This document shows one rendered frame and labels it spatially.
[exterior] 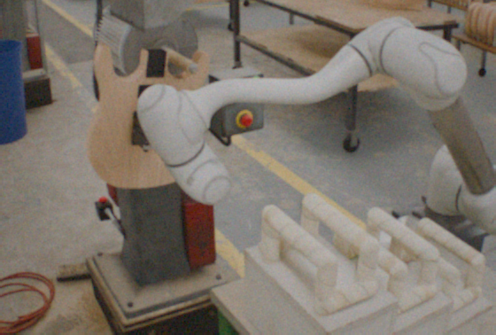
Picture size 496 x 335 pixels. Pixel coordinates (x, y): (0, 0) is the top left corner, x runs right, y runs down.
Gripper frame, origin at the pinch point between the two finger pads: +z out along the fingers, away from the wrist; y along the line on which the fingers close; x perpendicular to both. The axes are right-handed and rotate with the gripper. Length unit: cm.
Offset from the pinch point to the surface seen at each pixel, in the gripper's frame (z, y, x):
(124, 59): 19.5, -2.3, 14.9
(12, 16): 362, 9, -22
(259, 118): 16.8, 46.6, -4.4
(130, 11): -0.1, -9.0, 32.5
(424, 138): 125, 268, -62
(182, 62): 0.0, 8.0, 18.5
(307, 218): -71, 1, 8
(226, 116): 16.8, 33.9, -3.4
